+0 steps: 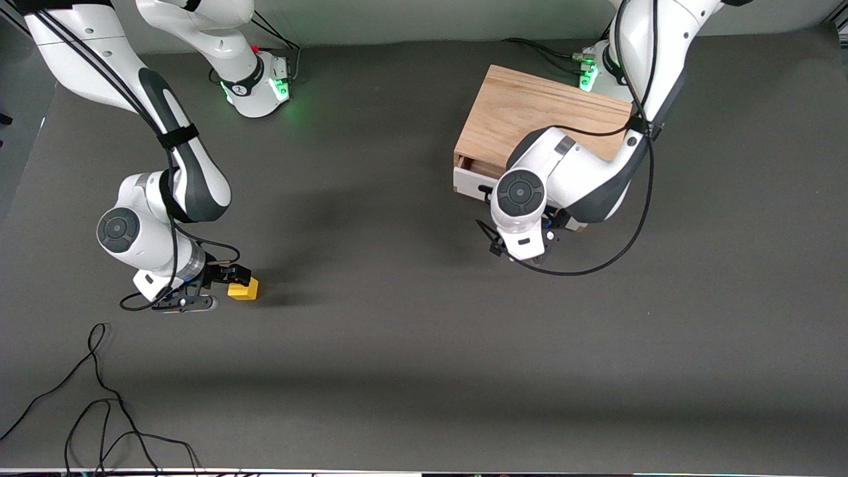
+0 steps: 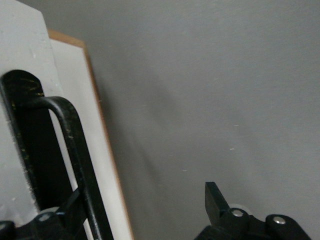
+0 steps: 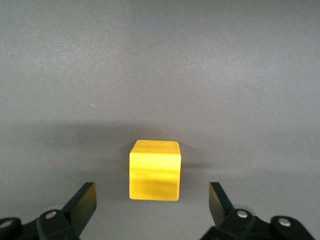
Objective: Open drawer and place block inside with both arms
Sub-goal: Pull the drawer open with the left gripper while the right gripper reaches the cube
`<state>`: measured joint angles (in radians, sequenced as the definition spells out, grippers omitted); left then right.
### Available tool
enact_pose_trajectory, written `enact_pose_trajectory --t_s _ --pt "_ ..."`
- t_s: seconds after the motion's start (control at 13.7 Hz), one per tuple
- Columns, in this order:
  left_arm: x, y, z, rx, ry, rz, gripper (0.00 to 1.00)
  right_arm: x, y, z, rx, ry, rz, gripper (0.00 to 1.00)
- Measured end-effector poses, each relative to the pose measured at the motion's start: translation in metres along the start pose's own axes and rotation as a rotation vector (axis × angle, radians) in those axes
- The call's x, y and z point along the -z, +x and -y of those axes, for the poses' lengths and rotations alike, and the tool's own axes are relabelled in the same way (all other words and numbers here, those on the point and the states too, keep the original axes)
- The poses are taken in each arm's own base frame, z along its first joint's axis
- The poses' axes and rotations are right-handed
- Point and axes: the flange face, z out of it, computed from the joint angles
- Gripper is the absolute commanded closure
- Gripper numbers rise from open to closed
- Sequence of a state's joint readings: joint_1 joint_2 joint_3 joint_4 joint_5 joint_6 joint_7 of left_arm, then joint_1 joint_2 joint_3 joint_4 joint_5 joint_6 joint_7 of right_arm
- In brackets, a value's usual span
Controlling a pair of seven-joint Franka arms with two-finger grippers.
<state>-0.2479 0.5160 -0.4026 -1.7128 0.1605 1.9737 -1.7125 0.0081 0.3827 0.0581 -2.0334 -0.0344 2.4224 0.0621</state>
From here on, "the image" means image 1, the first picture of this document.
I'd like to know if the thin black looped cable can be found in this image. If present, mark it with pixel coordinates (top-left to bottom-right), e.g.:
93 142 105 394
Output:
0 323 163 475

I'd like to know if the long black left base cable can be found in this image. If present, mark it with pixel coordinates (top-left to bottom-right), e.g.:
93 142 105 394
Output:
502 36 592 75

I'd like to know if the white drawer with black handle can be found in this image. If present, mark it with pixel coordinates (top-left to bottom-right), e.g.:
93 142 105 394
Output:
454 156 504 205

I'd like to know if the thin black curved cable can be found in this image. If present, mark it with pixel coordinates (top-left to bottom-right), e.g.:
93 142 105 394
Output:
64 397 201 475

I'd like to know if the black right arm base cable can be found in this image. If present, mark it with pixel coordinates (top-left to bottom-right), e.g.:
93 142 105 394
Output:
242 13 303 85

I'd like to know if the wooden drawer cabinet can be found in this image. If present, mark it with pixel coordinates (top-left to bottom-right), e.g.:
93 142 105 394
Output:
454 64 633 233

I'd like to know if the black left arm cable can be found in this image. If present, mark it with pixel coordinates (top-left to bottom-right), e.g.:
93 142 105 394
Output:
476 0 658 277

